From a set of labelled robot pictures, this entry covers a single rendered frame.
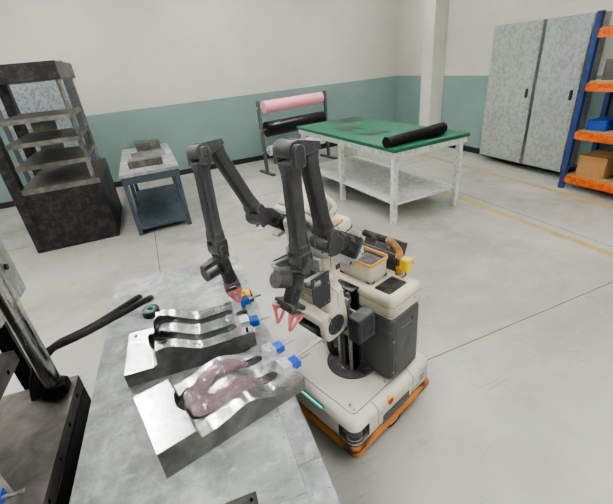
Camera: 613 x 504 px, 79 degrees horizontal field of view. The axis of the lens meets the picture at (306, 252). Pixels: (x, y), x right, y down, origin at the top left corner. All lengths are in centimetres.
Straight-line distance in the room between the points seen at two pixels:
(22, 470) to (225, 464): 65
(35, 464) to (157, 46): 696
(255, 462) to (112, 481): 42
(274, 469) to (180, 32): 731
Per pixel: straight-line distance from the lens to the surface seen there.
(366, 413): 201
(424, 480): 216
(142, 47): 777
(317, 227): 131
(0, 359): 165
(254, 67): 806
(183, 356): 155
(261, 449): 129
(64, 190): 534
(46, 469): 156
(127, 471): 139
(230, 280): 158
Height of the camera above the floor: 184
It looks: 27 degrees down
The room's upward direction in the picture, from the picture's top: 6 degrees counter-clockwise
